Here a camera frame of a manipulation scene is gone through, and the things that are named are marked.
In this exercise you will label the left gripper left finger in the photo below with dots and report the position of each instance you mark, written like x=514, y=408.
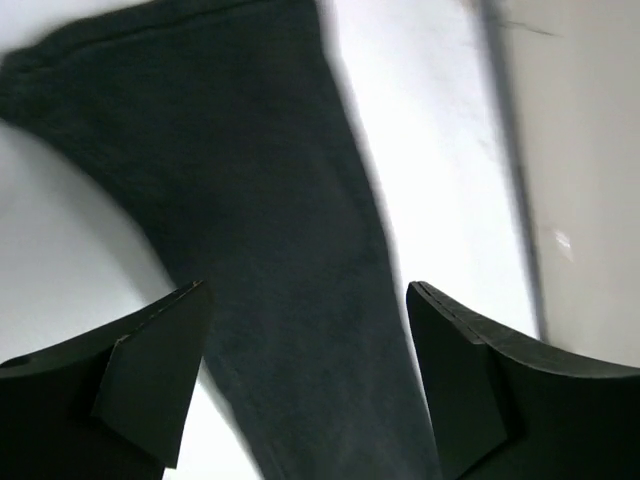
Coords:
x=110, y=403

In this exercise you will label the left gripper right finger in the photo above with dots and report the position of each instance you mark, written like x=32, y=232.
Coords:
x=504, y=405

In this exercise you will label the black trousers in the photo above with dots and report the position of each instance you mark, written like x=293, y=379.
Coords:
x=217, y=126

